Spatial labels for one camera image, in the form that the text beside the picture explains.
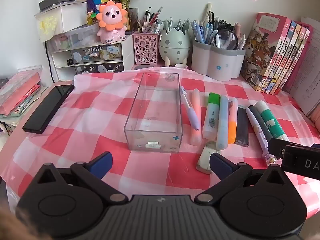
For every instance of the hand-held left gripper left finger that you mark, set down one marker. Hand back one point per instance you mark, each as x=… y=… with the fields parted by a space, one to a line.
x=103 y=163

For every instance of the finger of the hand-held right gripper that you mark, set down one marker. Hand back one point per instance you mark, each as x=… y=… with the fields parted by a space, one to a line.
x=276 y=146

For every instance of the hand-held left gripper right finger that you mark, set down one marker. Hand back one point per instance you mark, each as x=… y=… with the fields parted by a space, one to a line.
x=220 y=163

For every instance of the white eraser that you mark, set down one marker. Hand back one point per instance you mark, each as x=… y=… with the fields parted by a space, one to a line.
x=206 y=158

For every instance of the green glue stick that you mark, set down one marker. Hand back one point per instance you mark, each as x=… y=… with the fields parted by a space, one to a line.
x=271 y=122

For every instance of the purple pen with charm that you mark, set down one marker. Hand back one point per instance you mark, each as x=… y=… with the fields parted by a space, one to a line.
x=256 y=130

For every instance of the dark grey pen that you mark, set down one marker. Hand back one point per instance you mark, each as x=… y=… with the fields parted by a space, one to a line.
x=260 y=122

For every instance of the orange highlighter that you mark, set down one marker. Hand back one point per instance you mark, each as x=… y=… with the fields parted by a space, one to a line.
x=232 y=130

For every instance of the dark refill case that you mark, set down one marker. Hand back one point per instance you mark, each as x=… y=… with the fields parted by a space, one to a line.
x=242 y=127

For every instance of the light blue highlighter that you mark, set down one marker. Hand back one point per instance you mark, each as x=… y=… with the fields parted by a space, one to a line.
x=222 y=122

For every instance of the peach highlighter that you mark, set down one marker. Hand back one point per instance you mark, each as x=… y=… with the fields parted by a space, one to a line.
x=195 y=127

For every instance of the green cap highlighter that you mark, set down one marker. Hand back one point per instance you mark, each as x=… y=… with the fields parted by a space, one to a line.
x=211 y=115

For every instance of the purple grip ballpoint pen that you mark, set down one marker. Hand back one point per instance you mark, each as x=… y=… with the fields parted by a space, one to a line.
x=190 y=110

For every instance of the clear plastic storage box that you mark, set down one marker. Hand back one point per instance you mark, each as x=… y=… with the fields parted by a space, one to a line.
x=152 y=120

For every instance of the pink checked tablecloth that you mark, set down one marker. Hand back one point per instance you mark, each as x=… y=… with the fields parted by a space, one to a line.
x=87 y=135

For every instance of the black flat case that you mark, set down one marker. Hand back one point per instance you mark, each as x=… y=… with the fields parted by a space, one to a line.
x=48 y=108

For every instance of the pink comic book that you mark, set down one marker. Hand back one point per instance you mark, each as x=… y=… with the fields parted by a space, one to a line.
x=287 y=62
x=293 y=63
x=262 y=52
x=282 y=60

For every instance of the white grey pen holder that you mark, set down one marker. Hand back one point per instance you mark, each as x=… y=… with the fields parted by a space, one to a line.
x=217 y=62

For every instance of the white drawer cabinet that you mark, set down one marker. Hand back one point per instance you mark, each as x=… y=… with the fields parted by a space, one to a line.
x=87 y=55

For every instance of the stack of pink books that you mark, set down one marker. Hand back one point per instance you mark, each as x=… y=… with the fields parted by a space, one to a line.
x=18 y=92

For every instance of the black magnifying glass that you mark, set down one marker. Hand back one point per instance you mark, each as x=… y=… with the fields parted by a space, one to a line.
x=226 y=38

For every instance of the pink perforated pen holder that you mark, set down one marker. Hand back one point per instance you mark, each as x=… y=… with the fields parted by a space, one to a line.
x=146 y=48

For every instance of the egg-shaped pen holder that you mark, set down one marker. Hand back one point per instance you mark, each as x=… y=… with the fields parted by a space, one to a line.
x=173 y=47

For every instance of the bunch of blue and black pens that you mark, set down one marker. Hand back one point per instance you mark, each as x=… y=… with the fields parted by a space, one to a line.
x=205 y=30

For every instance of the pink lion toy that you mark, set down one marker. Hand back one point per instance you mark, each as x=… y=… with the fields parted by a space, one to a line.
x=111 y=20

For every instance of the bunch of grey click pens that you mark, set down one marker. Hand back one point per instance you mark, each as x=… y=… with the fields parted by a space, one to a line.
x=175 y=25

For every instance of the small figurine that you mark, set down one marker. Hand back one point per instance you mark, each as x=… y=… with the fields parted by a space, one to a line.
x=90 y=17

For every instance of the yellowish plastic bag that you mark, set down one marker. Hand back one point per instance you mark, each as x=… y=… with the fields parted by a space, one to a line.
x=47 y=27

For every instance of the clear jar with brown contents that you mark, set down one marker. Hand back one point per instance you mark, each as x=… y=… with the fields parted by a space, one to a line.
x=132 y=17

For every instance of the white cardboard box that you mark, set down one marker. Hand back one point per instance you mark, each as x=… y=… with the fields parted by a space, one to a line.
x=72 y=17

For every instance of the bunch of dark and red pens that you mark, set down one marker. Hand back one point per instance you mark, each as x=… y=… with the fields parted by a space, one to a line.
x=150 y=20

